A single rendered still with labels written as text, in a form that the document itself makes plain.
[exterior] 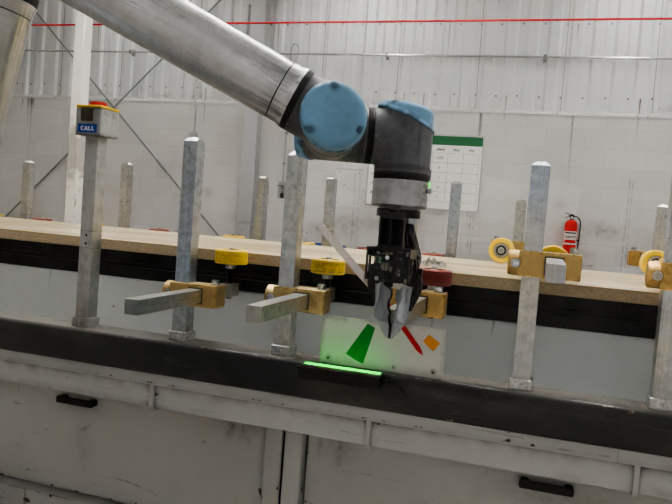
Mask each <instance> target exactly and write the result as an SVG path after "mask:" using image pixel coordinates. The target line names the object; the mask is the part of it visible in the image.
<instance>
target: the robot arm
mask: <svg viewBox="0 0 672 504"><path fill-rule="evenodd" d="M39 1H40V0H0V140H1V136H2V132H3V129H4V125H5V121H6V117H7V114H8V110H9V106H10V102H11V99H12V95H13V91H14V87H15V83H16V80H17V76H18V72H19V68H20V65H21V61H22V57H23V53H24V50H25V46H26V42H27V38H28V35H29V31H30V27H31V23H32V20H33V16H34V14H35V13H36V12H37V8H38V5H39ZM60 1H62V2H63V3H65V4H67V5H69V6H70V7H72V8H74V9H76V10H77V11H79V12H81V13H83V14H85V15H86V16H88V17H90V18H92V19H93V20H95V21H97V22H99V23H100V24H102V25H104V26H106V27H107V28H109V29H111V30H113V31H115V32H116V33H118V34H120V35H122V36H123V37H125V38H127V39H129V40H130V41H132V42H134V43H136V44H137V45H139V46H141V47H143V48H144V49H146V50H148V51H150V52H152V53H153V54H155V55H157V56H159V57H160V58H162V59H164V60H166V61H167V62H169V63H171V64H173V65H174V66H176V67H178V68H180V69H182V70H183V71H185V72H187V73H189V74H190V75H192V76H194V77H196V78H197V79H199V80H201V81H203V82H204V83H206V84H208V85H210V86H211V87H213V88H215V89H217V90H219V91H220V92H222V93H224V94H226V95H227V96H229V97H231V98H233V99H234V100H236V101H238V102H240V103H241V104H243V105H245V106H247V107H249V108H250V109H252V110H254V111H256V112H257V113H259V114H261V115H263V116H264V117H266V118H268V119H270V120H271V121H273V122H275V123H276V125H277V126H279V127H281V128H282V129H284V130H285V131H287V132H289V133H291V134H293V135H294V149H295V154H296V155H297V156H298V157H299V158H305V159H307V160H327V161H339V162H351V163H362V164H373V165H374V176H373V178H374V179H373V187H372V199H371V204H372V205H376V206H379V208H377V213H376V216H380V223H379V234H378V246H377V245H376V246H367V251H366V263H365V275H364V279H368V280H367V283H368V289H369V292H370V294H371V296H372V299H373V302H374V311H373V313H374V317H375V318H377V321H378V324H379V326H380V328H381V330H382V332H383V334H384V335H385V337H386V338H390V339H392V338H394V337H395V336H396V335H397V334H398V332H399V331H400V330H401V329H402V327H403V326H404V324H405V322H406V320H407V319H408V317H409V315H410V313H411V311H412V310H413V308H414V306H415V304H416V302H417V300H418V298H419V296H420V294H421V292H422V287H423V277H422V274H423V270H424V269H422V268H419V267H420V263H421V259H422V255H421V252H420V248H419V244H418V240H417V236H416V232H415V228H414V225H413V224H410V223H408V221H409V218H411V219H420V215H421V211H418V209H425V208H427V200H428V196H427V194H431V193H432V189H431V188H428V186H429V176H430V165H431V153H432V142H433V135H434V133H435V132H434V114H433V112H432V110H431V109H430V108H428V107H426V106H424V105H422V104H418V103H414V102H410V101H404V100H401V101H400V100H393V99H388V100H383V101H381V102H380V103H379V104H378V108H372V107H366V106H365V103H364V101H363V99H362V97H361V96H360V95H359V93H358V92H357V91H356V90H355V89H353V88H352V87H350V86H349V85H347V84H345V83H342V82H338V81H329V80H328V79H326V78H324V77H322V76H321V75H319V74H317V73H315V72H313V71H312V70H310V69H308V68H304V67H302V66H300V65H298V64H297V63H295V62H293V61H291V60H290V59H288V58H286V57H284V56H283V55H281V54H279V53H277V52H276V51H274V50H272V49H270V48H269V47H267V46H265V45H264V44H262V43H260V42H258V41H257V40H255V39H253V38H251V37H250V36H248V35H246V34H244V33H243V32H241V31H239V30H237V29H236V28H234V27H232V26H230V25H229V24H227V23H225V22H224V21H222V20H220V19H218V18H217V17H215V16H213V15H211V14H210V13H208V12H206V11H204V10H203V9H201V8H199V7H197V6H196V5H194V4H192V3H191V2H189V1H187V0H60ZM368 256H369V264H368ZM371 256H375V257H374V264H371ZM367 268H368V271H367ZM384 282H391V283H399V284H402V283H403V287H402V288H400V289H398V290H396V292H395V300H396V302H397V307H396V309H395V311H394V321H393V323H392V325H391V322H390V315H391V309H390V306H389V305H390V300H391V299H392V296H393V290H392V288H391V287H389V286H388V285H387V284H386V283H384ZM404 284H406V285H404Z"/></svg>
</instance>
